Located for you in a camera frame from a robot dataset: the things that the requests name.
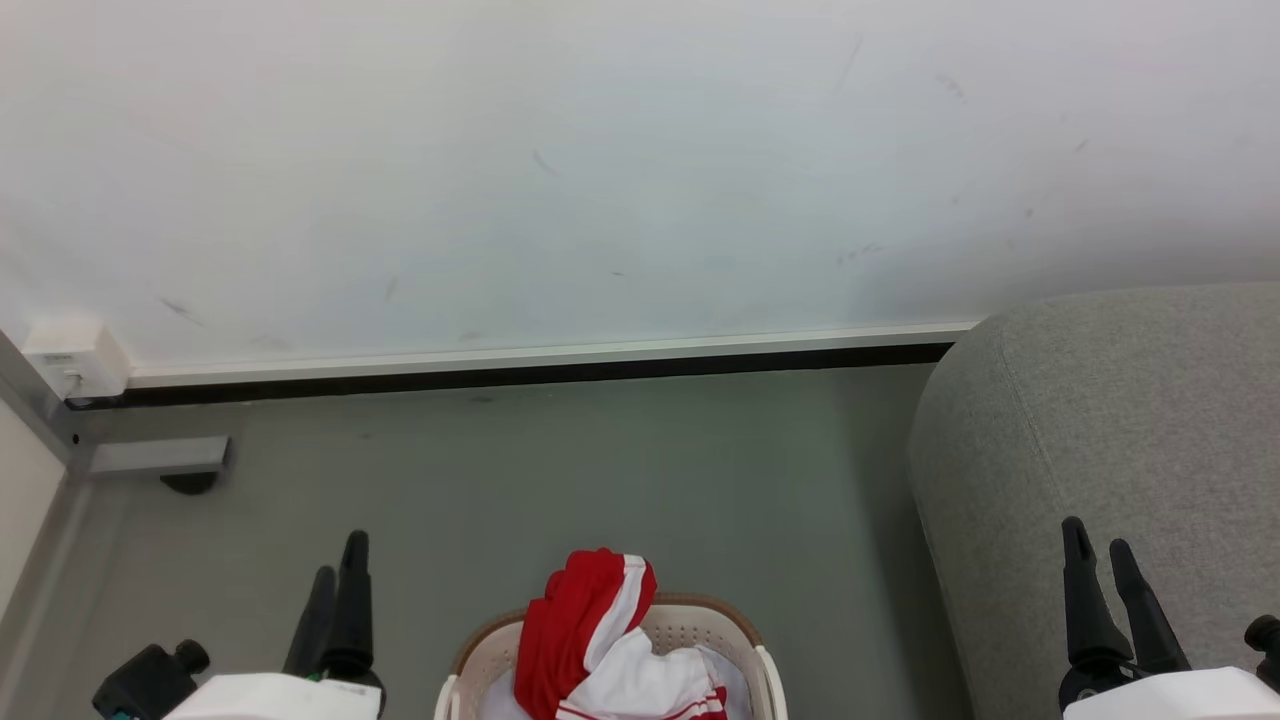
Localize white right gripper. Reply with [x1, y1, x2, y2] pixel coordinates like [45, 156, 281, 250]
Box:
[1058, 516, 1280, 720]

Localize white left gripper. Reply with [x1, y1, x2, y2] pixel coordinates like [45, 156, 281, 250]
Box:
[165, 530, 386, 720]

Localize red jersey with black number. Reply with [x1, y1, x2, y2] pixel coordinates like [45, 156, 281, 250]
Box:
[513, 548, 658, 720]

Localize grey fabric sofa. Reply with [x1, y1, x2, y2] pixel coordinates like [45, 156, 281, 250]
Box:
[907, 282, 1280, 720]

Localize white and black baseboard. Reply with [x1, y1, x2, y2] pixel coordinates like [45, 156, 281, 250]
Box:
[65, 322, 981, 409]

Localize white garment with red stripes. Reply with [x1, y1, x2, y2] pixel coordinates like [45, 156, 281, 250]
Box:
[480, 628, 751, 720]

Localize beige plastic laundry basket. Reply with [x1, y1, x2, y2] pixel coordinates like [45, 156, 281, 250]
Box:
[435, 592, 788, 720]

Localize grey metal bracket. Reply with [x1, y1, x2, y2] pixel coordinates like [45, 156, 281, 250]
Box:
[88, 436, 231, 496]

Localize grey metal frame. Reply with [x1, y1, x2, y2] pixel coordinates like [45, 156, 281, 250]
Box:
[0, 330, 96, 720]

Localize white wall box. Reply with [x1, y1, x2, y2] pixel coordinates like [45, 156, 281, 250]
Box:
[22, 322, 131, 401]

